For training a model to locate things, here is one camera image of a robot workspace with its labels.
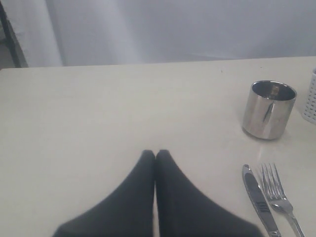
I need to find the stainless steel cup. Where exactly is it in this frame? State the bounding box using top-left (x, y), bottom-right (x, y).
top-left (242, 80), bottom-right (297, 140)

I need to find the stainless steel fork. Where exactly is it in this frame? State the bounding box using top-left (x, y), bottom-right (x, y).
top-left (261, 163), bottom-right (305, 237)

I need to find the white perforated plastic basket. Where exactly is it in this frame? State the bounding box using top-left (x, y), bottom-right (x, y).
top-left (302, 69), bottom-right (316, 124)

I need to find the stainless steel table knife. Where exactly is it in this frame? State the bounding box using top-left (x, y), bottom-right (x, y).
top-left (242, 164), bottom-right (281, 237)

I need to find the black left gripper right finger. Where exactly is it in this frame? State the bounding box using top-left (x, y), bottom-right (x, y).
top-left (155, 150), bottom-right (256, 237)

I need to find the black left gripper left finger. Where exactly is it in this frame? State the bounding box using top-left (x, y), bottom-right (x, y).
top-left (54, 150), bottom-right (155, 237)

